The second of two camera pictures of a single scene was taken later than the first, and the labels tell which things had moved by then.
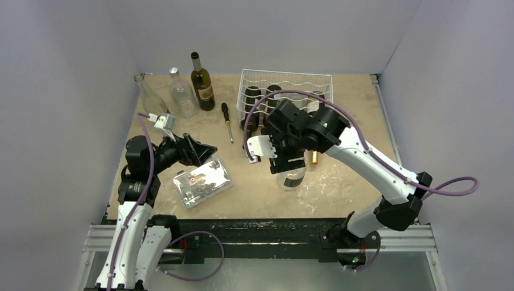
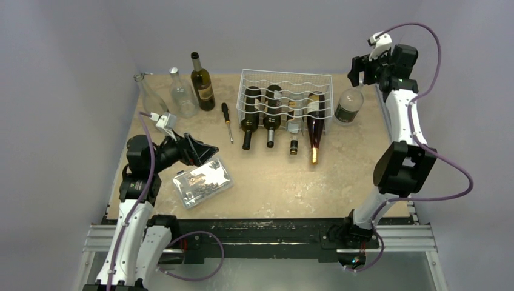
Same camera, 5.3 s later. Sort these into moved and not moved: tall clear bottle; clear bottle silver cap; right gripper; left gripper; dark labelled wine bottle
Moved: right gripper
Not moved: tall clear bottle; clear bottle silver cap; dark labelled wine bottle; left gripper
